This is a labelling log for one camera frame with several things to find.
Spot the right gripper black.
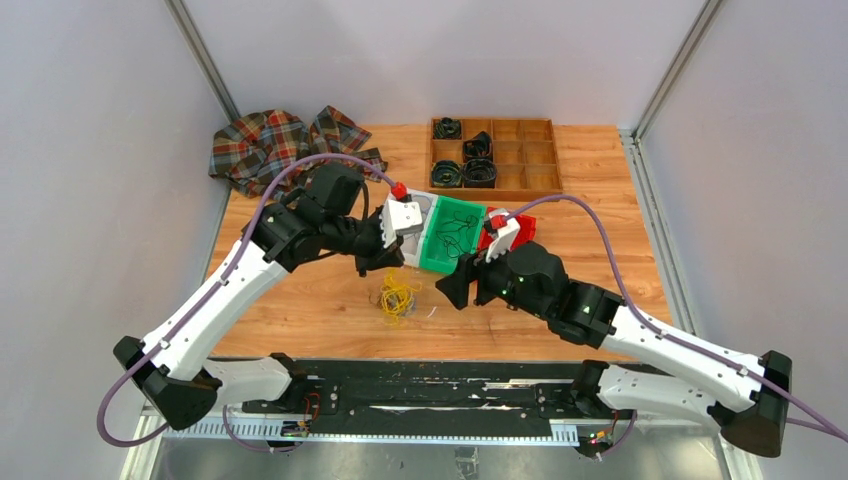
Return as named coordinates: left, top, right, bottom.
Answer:
left=435, top=235, right=549, bottom=321

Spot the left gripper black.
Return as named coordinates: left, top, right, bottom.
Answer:
left=325, top=207, right=406, bottom=278

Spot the yellow wire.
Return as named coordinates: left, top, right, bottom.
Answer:
left=378, top=268, right=424, bottom=326

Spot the brown wire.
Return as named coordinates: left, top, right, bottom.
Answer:
left=377, top=291, right=417, bottom=318

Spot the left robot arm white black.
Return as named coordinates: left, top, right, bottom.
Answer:
left=113, top=162, right=423, bottom=431

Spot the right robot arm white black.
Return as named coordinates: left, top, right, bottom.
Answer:
left=436, top=242, right=792, bottom=458

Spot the white plastic bin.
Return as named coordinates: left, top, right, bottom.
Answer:
left=401, top=189, right=439, bottom=268

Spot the green plastic bin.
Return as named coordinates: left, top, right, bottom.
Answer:
left=419, top=196, right=486, bottom=274

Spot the red plastic bin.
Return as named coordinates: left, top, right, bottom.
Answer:
left=477, top=207, right=536, bottom=251

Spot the rolled belt bottom left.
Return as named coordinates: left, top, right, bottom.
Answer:
left=429, top=160, right=463, bottom=188

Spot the rolled belt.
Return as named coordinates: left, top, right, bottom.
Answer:
left=429, top=160, right=463, bottom=188
left=433, top=117, right=463, bottom=140
left=462, top=131, right=493, bottom=161
left=461, top=158, right=498, bottom=188

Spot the rolled belt bottom right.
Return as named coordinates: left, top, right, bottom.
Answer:
left=461, top=158, right=498, bottom=188

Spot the wooden compartment tray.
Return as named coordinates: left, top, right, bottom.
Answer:
left=424, top=117, right=564, bottom=203

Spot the rolled belt top left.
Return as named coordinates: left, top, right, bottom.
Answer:
left=433, top=117, right=463, bottom=140

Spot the rolled belt middle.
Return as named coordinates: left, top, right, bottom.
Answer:
left=462, top=131, right=493, bottom=161

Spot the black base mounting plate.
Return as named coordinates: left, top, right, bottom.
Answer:
left=230, top=359, right=614, bottom=441

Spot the plaid cloth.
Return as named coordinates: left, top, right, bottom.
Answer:
left=208, top=106, right=388, bottom=197

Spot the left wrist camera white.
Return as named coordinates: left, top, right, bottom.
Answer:
left=380, top=198, right=424, bottom=249

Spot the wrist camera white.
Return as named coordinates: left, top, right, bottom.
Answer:
left=380, top=198, right=424, bottom=249
left=484, top=208, right=520, bottom=263

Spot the dark wire in green bin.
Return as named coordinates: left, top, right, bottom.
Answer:
left=437, top=210, right=482, bottom=261

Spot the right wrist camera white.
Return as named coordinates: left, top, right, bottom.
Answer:
left=484, top=208, right=520, bottom=263

